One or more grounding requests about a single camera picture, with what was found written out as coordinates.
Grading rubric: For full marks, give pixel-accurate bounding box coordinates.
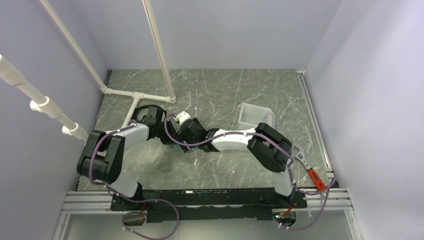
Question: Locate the green card holder wallet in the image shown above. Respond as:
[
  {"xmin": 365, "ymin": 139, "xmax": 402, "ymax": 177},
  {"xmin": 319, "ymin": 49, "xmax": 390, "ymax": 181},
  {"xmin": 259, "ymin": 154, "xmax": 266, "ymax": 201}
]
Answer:
[{"xmin": 174, "ymin": 144, "xmax": 198, "ymax": 154}]

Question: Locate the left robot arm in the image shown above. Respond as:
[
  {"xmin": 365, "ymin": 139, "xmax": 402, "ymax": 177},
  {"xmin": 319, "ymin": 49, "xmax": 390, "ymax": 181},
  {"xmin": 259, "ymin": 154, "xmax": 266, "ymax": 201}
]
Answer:
[{"xmin": 76, "ymin": 116, "xmax": 176, "ymax": 210}]

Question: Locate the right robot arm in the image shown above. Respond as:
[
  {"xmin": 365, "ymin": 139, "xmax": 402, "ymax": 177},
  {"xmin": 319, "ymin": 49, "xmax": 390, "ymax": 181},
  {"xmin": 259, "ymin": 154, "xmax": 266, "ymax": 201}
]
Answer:
[{"xmin": 164, "ymin": 114, "xmax": 295, "ymax": 208}]

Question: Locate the clear plastic bin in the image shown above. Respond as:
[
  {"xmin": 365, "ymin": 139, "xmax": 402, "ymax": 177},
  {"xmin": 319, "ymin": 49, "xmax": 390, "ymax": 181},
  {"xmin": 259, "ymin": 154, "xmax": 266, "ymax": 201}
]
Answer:
[{"xmin": 238, "ymin": 102, "xmax": 276, "ymax": 130}]

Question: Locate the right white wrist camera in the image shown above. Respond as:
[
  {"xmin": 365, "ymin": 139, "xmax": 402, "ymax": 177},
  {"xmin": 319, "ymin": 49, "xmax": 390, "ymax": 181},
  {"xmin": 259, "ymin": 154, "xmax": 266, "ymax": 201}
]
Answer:
[{"xmin": 176, "ymin": 111, "xmax": 191, "ymax": 125}]

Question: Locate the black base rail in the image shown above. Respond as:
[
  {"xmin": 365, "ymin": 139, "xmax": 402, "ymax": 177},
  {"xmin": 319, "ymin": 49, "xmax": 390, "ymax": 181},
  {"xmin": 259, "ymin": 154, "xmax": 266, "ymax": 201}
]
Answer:
[{"xmin": 110, "ymin": 187, "xmax": 307, "ymax": 223}]

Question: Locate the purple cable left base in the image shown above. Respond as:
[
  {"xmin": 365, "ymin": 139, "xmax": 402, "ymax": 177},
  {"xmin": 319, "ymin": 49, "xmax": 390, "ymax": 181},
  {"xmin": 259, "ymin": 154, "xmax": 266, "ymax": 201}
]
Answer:
[{"xmin": 121, "ymin": 199, "xmax": 182, "ymax": 240}]

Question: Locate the purple cable base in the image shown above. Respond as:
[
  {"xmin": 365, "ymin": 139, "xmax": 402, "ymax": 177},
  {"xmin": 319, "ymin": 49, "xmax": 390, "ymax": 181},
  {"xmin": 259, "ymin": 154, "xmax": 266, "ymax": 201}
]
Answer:
[
  {"xmin": 121, "ymin": 199, "xmax": 182, "ymax": 240},
  {"xmin": 273, "ymin": 177, "xmax": 338, "ymax": 232}
]

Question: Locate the red handled adjustable wrench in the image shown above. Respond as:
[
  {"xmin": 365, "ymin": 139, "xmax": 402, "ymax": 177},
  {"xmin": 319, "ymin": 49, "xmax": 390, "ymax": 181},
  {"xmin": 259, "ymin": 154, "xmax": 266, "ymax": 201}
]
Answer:
[{"xmin": 293, "ymin": 146, "xmax": 326, "ymax": 191}]

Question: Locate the white pvc pipe frame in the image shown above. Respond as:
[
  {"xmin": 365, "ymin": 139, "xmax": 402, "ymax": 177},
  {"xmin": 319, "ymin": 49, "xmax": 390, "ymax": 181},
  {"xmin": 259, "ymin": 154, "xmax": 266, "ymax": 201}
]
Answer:
[{"xmin": 0, "ymin": 0, "xmax": 177, "ymax": 143}]

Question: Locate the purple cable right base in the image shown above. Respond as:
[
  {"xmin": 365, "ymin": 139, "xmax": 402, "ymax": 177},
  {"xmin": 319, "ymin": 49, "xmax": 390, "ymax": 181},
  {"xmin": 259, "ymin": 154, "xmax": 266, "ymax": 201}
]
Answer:
[{"xmin": 273, "ymin": 177, "xmax": 338, "ymax": 232}]

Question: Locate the aluminium rail right side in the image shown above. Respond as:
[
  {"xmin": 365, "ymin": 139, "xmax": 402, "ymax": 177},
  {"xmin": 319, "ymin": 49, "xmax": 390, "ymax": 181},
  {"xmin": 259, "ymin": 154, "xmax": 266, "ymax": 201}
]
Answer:
[{"xmin": 296, "ymin": 70, "xmax": 354, "ymax": 212}]

